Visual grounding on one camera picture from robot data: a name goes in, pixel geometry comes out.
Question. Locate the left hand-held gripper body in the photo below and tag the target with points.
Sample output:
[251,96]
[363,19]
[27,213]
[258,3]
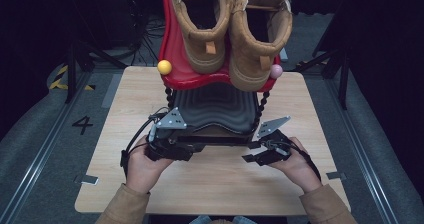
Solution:
[166,149]

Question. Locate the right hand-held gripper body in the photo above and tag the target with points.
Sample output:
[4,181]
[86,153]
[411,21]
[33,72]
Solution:
[276,150]

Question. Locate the red and black shoe rack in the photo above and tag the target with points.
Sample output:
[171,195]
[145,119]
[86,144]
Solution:
[213,107]

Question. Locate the tan suede boot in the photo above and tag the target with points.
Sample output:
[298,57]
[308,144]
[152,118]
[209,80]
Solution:
[250,67]
[200,54]

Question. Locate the person's right hand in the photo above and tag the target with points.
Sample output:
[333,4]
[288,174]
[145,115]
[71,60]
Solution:
[300,170]

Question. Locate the person's left hand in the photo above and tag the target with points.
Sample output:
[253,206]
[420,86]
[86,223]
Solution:
[141,170]

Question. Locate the grey tape piece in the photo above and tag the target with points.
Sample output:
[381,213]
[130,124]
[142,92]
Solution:
[336,175]
[87,179]

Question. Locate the person's legs in jeans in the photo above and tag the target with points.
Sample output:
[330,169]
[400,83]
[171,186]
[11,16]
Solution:
[200,220]

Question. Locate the pink ball knob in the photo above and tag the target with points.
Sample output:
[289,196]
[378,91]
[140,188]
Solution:
[277,71]

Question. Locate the yellow ball knob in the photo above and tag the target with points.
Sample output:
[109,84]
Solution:
[164,67]

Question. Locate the black tripod stand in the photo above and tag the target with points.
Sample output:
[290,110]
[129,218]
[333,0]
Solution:
[71,70]
[344,77]

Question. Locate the yellow and black floor tape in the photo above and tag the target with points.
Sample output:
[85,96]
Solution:
[56,83]

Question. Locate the metal floor rail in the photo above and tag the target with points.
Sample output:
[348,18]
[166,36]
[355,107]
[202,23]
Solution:
[36,160]
[376,180]

